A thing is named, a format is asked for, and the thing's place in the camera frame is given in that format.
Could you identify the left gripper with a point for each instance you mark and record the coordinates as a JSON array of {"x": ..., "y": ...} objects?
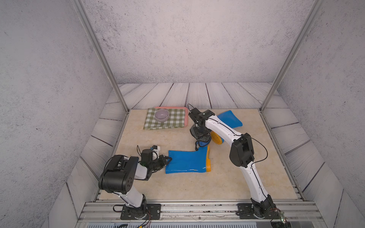
[{"x": 162, "y": 159}]

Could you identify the blue rubber boot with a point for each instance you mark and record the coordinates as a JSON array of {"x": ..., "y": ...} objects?
[
  {"x": 230, "y": 119},
  {"x": 189, "y": 162}
]

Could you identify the grey blue cleaning cloth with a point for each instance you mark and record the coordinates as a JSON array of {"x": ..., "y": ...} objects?
[{"x": 203, "y": 141}]

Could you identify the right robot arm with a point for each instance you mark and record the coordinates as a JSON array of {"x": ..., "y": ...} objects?
[{"x": 241, "y": 155}]

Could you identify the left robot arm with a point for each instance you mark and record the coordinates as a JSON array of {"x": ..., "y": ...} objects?
[{"x": 121, "y": 171}]

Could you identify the green checkered cloth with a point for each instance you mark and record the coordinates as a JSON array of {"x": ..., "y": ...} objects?
[{"x": 176, "y": 120}]

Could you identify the pink tray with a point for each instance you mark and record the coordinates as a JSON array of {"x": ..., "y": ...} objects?
[{"x": 180, "y": 108}]

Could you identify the purple bowl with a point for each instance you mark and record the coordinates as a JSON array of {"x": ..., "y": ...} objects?
[{"x": 162, "y": 115}]

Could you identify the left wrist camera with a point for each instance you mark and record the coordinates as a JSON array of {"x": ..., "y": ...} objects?
[{"x": 156, "y": 150}]

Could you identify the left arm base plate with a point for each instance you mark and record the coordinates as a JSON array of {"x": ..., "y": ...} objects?
[{"x": 151, "y": 211}]

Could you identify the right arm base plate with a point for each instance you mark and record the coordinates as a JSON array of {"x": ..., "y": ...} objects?
[{"x": 246, "y": 211}]

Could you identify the right aluminium frame post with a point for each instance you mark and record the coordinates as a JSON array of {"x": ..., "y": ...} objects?
[{"x": 305, "y": 29}]

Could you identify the aluminium frame post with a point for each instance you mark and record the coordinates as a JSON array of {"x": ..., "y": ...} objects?
[
  {"x": 98, "y": 50},
  {"x": 305, "y": 29}
]

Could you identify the left aluminium frame post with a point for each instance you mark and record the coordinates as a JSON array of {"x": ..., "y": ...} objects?
[{"x": 98, "y": 50}]

